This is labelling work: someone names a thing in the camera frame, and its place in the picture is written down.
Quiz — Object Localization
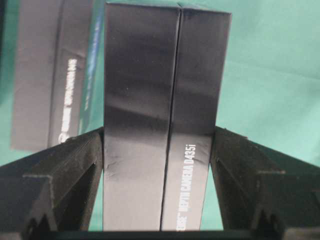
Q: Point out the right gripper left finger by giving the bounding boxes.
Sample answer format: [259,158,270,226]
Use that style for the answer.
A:
[0,128,104,234]

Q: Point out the green table cloth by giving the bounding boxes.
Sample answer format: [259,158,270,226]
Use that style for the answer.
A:
[0,0,320,231]

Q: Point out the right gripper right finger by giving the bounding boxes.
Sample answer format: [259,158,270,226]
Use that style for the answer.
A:
[210,127,320,233]

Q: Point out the black box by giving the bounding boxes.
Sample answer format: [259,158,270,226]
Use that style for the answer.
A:
[103,0,232,232]
[10,0,104,151]

